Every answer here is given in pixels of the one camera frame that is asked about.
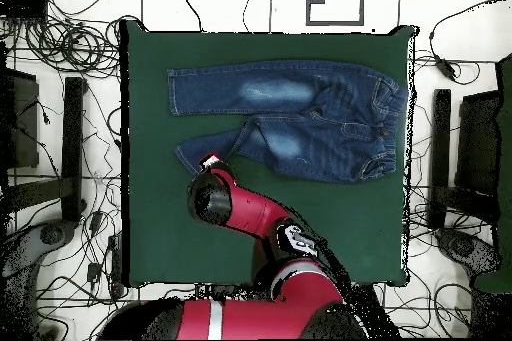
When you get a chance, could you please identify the blue denim jeans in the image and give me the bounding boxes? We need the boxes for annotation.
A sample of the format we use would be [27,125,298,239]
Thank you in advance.
[166,59,409,185]

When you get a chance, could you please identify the flat black box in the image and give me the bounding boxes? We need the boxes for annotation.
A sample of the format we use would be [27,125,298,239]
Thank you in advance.
[0,0,49,21]

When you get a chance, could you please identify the dark green table cloth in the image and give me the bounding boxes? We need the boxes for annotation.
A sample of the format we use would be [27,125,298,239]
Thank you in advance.
[119,20,417,288]

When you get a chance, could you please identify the black stand foot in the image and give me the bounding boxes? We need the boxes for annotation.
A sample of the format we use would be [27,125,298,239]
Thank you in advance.
[426,88,501,231]
[5,76,88,224]

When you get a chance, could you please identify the black power strip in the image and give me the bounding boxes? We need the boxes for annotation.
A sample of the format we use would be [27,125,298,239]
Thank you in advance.
[106,232,124,299]

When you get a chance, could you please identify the dark box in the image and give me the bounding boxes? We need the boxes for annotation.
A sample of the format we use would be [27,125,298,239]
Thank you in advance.
[0,67,41,170]
[454,90,501,198]

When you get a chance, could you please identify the grey office chair base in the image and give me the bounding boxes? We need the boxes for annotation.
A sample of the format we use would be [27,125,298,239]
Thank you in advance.
[434,227,503,280]
[0,218,78,341]

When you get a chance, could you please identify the green cloth sheet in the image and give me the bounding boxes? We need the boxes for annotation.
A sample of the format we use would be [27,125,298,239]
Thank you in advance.
[473,52,512,295]

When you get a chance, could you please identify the coil of black cables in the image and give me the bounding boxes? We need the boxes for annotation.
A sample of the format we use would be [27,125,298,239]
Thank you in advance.
[23,15,122,79]

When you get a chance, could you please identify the grey square frame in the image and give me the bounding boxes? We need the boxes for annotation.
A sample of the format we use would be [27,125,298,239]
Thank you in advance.
[305,0,366,27]

